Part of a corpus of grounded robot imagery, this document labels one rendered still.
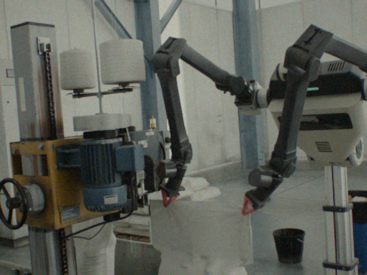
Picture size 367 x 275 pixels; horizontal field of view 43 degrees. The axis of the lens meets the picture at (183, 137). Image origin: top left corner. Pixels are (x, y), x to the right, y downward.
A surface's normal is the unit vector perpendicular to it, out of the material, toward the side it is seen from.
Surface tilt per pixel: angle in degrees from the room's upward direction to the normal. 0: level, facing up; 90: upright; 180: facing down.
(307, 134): 130
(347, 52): 122
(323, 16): 90
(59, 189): 90
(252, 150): 90
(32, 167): 90
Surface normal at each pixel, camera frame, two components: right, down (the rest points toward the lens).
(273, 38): -0.61, 0.08
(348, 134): -0.42, 0.70
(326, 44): 0.51, 0.49
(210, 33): 0.79, -0.03
